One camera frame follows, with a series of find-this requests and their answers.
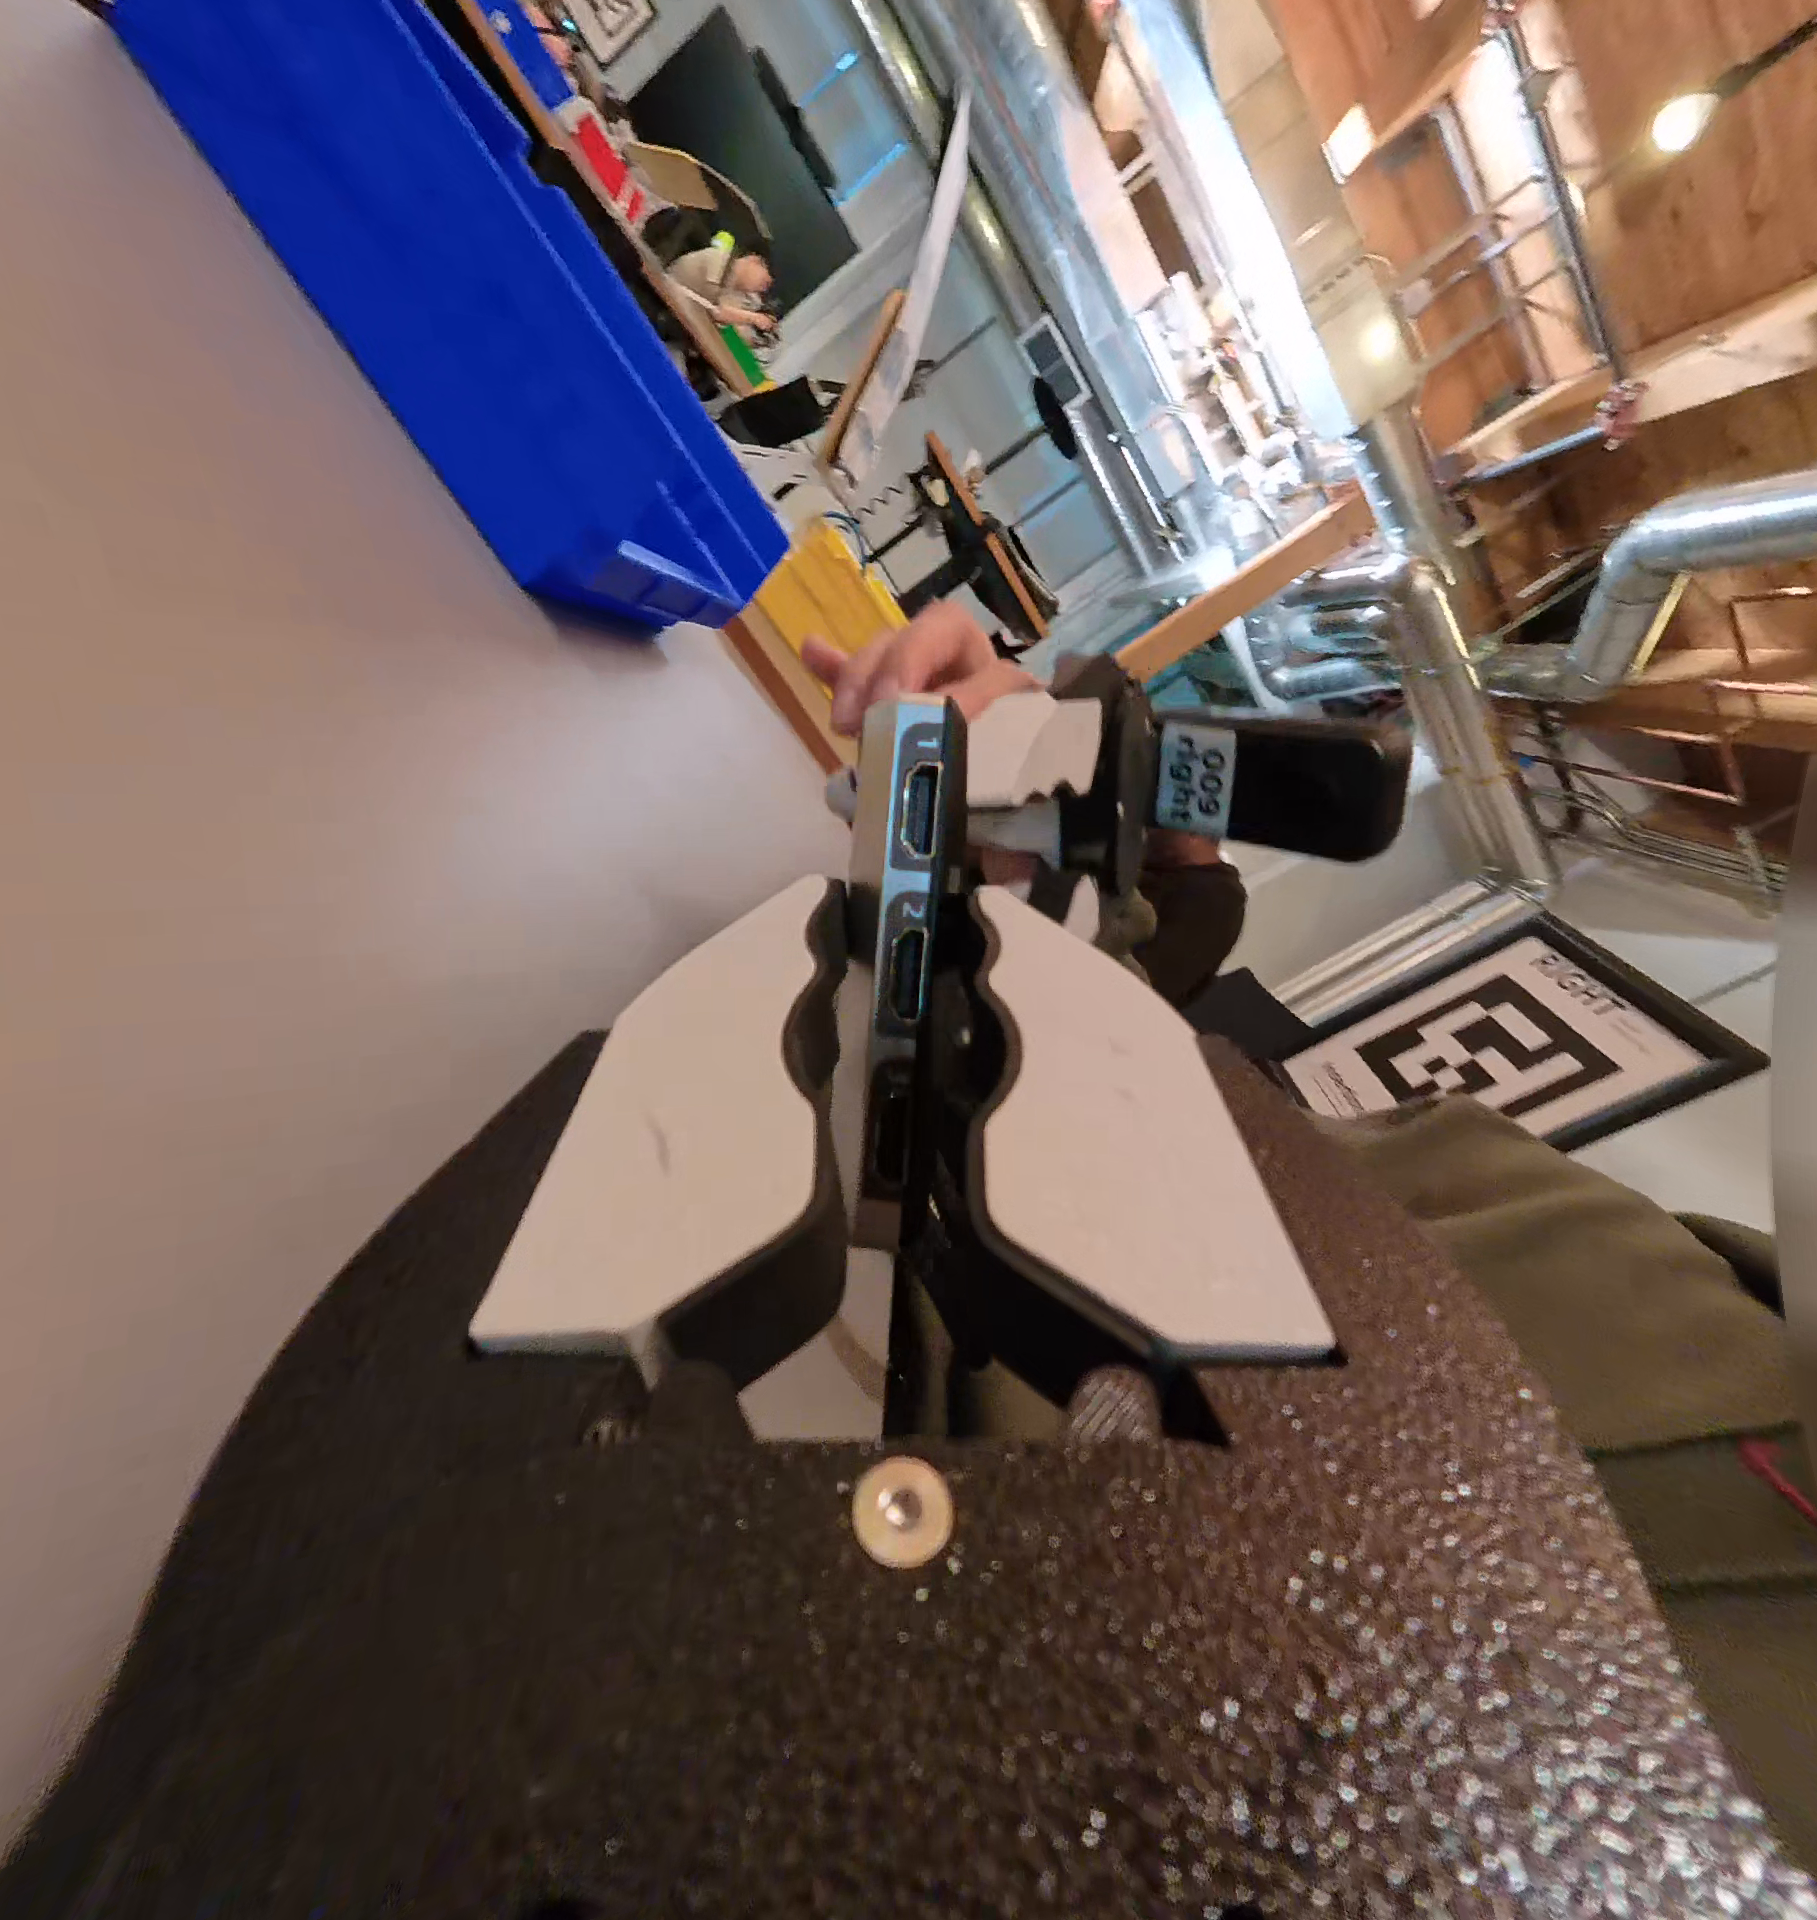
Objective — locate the person's right hand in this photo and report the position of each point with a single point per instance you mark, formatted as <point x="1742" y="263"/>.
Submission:
<point x="937" y="659"/>

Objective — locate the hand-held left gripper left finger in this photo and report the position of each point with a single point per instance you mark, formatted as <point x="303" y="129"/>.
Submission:
<point x="668" y="1139"/>

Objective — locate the silver ventilation duct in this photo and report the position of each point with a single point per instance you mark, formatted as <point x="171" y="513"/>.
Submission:
<point x="1449" y="675"/>
<point x="1673" y="540"/>

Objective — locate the wooden table with black legs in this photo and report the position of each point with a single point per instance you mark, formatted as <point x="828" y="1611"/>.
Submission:
<point x="981" y="525"/>

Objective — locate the blue plastic bin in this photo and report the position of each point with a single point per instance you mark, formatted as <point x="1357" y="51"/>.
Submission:
<point x="442" y="299"/>

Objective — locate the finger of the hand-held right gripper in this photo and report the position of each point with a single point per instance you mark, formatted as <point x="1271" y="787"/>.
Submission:
<point x="1020" y="736"/>
<point x="1020" y="829"/>

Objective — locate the black framed marker poster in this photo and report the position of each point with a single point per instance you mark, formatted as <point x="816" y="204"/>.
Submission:
<point x="1492" y="1050"/>

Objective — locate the person's olive jacket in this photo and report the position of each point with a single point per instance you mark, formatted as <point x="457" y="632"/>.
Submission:
<point x="1598" y="1319"/>

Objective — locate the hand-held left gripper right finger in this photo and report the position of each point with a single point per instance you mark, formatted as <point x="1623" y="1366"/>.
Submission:
<point x="1148" y="1186"/>

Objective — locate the grey metal video switch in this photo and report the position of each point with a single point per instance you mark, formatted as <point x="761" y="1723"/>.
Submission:
<point x="908" y="878"/>

